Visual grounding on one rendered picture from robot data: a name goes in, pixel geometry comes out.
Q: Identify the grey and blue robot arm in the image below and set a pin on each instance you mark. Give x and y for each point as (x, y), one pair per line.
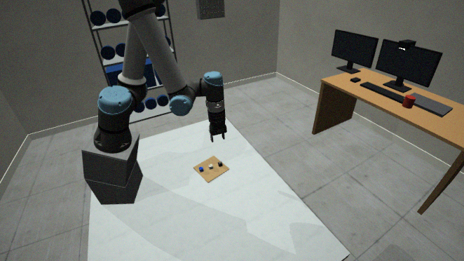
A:
(116, 103)

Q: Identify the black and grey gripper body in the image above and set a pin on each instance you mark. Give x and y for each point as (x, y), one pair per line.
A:
(216, 116)

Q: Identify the tan mat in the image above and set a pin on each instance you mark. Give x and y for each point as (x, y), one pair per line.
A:
(209, 175)

